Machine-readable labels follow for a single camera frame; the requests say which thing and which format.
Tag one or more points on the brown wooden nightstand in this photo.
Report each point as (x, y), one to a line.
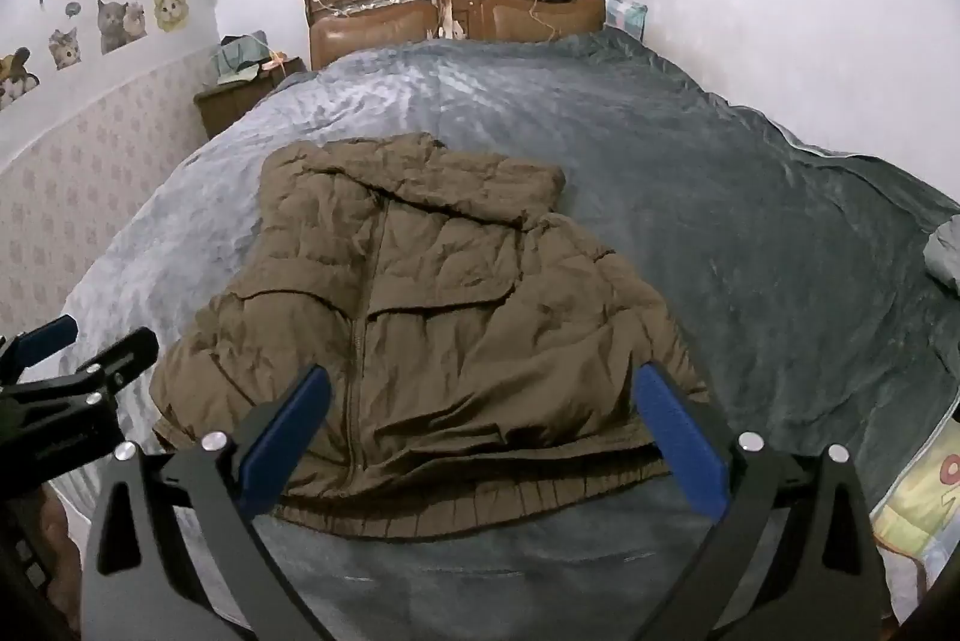
(223, 105)

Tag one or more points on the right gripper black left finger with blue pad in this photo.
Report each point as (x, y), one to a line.
(139, 581)

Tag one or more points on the colourful printed bed sheet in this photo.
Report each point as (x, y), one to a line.
(916, 526)

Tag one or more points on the grey cats wall sticker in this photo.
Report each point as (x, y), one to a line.
(119, 24)

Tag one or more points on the brown puffer jacket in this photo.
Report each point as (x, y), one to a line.
(480, 344)

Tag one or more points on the grey folded cloth at edge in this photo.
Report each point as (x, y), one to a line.
(941, 254)

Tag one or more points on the brown white dog sticker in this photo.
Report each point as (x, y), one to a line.
(15, 80)

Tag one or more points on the yellow lion flower sticker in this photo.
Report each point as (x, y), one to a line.
(171, 15)

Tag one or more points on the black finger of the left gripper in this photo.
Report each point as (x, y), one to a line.
(29, 348)
(112, 363)

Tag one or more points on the brown wooden headboard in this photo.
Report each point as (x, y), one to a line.
(337, 28)

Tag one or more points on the small kitten wall sticker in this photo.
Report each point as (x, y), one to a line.
(65, 49)

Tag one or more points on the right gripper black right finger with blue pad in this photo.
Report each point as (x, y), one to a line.
(791, 553)

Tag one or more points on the checked pillow by headboard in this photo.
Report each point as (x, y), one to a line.
(626, 16)

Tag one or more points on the green clothes pile on nightstand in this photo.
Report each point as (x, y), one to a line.
(240, 58)

